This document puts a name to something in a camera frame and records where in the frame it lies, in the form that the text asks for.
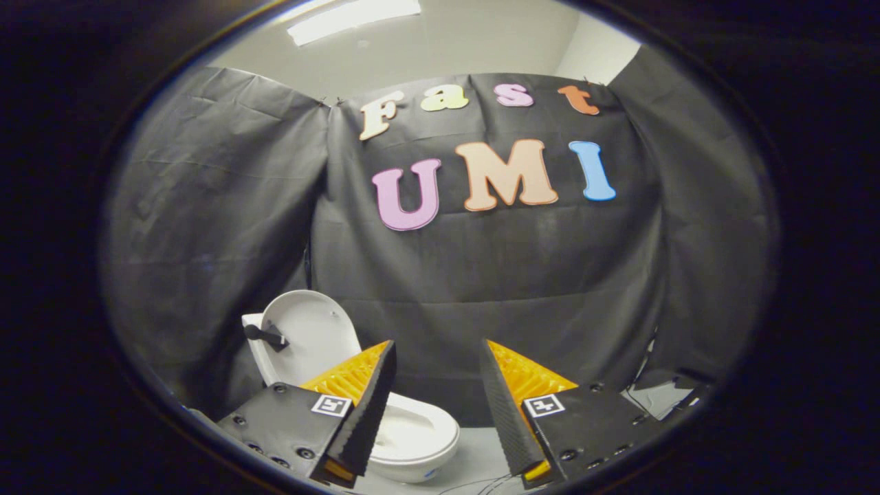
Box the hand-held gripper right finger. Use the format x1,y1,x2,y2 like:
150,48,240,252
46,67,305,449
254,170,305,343
479,339,664,490

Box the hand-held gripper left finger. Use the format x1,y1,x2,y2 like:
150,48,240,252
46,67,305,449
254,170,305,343
217,339,398,489

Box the white toilet lid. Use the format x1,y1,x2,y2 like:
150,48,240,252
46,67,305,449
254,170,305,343
243,289,363,389

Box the white toilet seat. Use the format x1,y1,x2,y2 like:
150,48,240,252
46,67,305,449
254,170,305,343
375,393,461,463

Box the white toilet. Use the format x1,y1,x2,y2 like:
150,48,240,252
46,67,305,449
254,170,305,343
241,313,461,484

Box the black backdrop cloth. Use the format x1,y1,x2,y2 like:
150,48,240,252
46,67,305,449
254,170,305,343
100,45,781,430

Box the black box white label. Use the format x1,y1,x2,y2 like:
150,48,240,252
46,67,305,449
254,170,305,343
677,371,712,408

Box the ceiling light panel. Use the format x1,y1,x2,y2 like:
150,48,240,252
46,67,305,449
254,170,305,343
287,0,421,46

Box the tangle of cables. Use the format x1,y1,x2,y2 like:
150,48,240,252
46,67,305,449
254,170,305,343
440,474,523,495

